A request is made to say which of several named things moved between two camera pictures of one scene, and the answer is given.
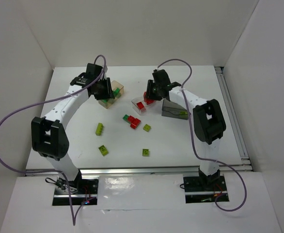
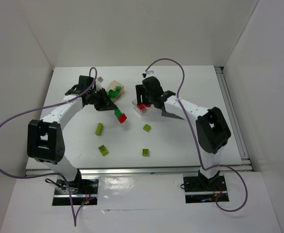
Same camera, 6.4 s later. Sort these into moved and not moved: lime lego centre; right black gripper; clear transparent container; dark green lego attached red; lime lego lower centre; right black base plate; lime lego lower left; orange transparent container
Moved: right black gripper; dark green lego attached red
Not moved: lime lego centre; right black base plate; lime lego lower left; clear transparent container; lime lego lower centre; orange transparent container
